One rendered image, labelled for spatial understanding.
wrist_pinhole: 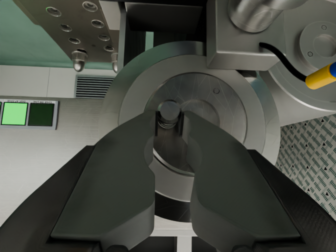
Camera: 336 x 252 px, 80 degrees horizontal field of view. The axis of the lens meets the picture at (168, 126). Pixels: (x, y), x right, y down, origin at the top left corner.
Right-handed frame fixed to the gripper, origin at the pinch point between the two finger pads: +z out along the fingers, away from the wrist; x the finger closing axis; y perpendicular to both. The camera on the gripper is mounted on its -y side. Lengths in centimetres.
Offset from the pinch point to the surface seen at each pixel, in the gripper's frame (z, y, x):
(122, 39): 8.2, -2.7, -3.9
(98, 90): 261, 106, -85
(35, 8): 29.9, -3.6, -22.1
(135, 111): 3.1, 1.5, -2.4
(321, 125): 10.4, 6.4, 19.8
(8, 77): 271, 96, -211
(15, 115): 31.6, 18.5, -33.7
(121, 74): 5.7, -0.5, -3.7
